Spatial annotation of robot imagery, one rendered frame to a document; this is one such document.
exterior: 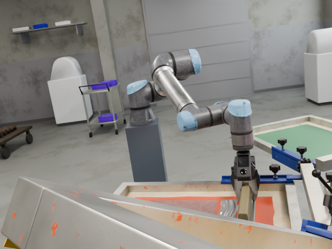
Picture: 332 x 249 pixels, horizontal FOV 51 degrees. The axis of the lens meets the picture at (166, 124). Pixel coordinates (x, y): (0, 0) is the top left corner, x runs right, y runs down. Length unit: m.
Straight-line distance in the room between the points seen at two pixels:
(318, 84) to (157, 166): 5.61
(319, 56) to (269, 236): 6.81
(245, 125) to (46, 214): 1.02
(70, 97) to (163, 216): 8.10
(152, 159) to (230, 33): 7.28
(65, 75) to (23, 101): 1.88
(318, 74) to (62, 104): 5.54
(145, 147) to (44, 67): 7.74
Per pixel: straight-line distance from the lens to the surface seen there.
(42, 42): 9.49
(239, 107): 1.17
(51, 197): 0.21
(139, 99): 1.88
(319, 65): 7.21
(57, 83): 8.39
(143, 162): 1.94
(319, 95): 7.28
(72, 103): 8.37
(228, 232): 0.36
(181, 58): 1.53
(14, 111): 9.99
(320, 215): 1.22
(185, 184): 1.60
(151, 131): 1.88
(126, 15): 9.01
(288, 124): 2.51
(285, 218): 1.36
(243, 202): 1.17
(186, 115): 1.20
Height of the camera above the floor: 1.63
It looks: 14 degrees down
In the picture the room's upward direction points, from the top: 8 degrees counter-clockwise
